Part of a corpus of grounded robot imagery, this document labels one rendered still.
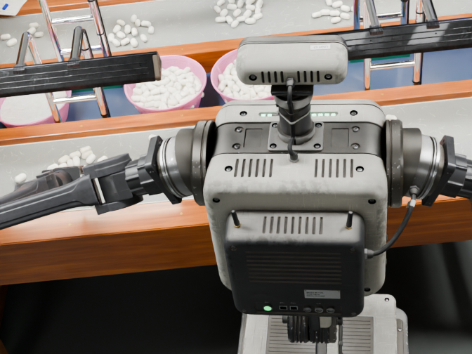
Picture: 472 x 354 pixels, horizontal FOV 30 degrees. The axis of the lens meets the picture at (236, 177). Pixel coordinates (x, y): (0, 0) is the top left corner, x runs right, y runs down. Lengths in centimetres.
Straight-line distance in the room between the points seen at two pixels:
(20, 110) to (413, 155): 164
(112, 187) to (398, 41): 98
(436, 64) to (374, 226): 144
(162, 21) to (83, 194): 145
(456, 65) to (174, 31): 96
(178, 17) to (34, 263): 107
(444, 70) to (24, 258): 145
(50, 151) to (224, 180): 127
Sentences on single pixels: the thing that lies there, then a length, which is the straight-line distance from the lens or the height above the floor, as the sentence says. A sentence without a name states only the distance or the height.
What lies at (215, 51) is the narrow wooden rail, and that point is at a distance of 294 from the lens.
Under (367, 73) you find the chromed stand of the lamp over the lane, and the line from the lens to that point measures 271.
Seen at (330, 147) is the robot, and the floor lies 145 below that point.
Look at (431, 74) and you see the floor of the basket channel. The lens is 294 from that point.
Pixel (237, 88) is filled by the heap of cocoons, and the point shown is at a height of 74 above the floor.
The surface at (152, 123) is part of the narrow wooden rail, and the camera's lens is 272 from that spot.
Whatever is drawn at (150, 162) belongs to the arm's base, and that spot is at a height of 142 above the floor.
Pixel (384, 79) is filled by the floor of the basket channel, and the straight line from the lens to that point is 292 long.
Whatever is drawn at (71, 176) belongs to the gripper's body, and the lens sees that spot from 240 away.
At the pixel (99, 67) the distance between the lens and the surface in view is 244.
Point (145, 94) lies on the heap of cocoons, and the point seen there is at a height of 74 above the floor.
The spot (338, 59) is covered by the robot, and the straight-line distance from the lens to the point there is 149.
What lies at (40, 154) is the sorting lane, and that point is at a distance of 276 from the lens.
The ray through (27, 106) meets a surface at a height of 73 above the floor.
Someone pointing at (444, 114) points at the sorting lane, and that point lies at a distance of 271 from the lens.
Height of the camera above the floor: 259
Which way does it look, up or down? 47 degrees down
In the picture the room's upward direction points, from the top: 9 degrees counter-clockwise
